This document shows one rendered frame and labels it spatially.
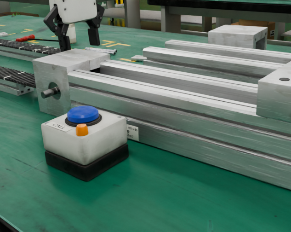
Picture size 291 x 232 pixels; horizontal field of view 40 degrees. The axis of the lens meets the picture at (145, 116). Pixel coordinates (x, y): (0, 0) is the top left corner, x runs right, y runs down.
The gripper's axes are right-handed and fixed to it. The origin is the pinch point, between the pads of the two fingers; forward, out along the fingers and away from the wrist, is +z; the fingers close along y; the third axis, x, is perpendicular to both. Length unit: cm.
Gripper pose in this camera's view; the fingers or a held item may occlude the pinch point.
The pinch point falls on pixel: (80, 43)
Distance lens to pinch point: 95.5
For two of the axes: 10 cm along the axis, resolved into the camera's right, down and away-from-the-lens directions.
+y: -6.7, 3.3, -6.6
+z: 1.0, 9.3, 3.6
